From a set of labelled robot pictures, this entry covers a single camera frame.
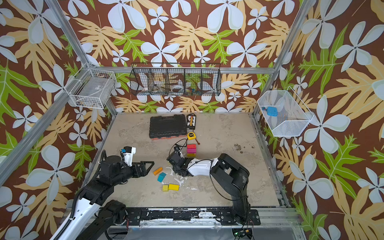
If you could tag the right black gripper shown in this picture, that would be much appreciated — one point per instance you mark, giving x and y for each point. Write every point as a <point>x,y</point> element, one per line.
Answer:
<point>175,161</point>

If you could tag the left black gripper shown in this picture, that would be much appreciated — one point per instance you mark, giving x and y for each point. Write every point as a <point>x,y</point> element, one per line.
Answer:
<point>144,171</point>

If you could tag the magenta block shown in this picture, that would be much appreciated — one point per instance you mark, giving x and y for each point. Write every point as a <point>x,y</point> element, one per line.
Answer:
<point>191,151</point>

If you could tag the yellow rectangular block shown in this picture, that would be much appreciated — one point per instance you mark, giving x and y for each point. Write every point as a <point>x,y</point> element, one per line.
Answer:
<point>173,187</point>

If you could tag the red block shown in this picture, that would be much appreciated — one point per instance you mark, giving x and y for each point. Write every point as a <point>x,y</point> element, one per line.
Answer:
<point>191,146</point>

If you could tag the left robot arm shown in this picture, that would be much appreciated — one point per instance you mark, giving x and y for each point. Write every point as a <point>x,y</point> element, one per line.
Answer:
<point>91,213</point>

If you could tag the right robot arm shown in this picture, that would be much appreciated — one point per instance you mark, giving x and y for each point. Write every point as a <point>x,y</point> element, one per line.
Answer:
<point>227,172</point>

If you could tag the orange bar block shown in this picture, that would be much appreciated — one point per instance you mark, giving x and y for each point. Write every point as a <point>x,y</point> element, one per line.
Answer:
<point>158,171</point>

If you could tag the teal block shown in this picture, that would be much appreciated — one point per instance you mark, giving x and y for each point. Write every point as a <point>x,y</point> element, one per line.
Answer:
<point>161,177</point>

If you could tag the yellow tape measure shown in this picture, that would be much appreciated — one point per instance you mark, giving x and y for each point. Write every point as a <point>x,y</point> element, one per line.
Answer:
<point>184,142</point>

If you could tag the black tool case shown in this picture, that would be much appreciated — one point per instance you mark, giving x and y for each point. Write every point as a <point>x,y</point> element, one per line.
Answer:
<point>168,126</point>

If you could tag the small black bit holder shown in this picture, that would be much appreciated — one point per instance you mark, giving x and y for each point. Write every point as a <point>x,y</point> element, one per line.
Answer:
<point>191,121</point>

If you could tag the blue object in basket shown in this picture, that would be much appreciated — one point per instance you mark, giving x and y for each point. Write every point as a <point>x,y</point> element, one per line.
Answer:
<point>270,111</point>

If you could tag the white mesh basket right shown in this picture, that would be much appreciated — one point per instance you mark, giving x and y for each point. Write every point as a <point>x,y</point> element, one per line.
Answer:
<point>293,114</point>

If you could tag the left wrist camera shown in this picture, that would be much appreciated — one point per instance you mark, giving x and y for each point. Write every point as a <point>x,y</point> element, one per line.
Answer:
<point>127,154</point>

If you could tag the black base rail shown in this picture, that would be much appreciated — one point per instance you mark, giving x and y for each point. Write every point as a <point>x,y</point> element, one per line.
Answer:
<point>225,216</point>

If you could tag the black wire basket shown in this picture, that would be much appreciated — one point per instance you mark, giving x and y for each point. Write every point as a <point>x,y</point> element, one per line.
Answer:
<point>195,79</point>

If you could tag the white wire basket left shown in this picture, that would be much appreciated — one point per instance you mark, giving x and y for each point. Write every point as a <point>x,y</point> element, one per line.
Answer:
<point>91,88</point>

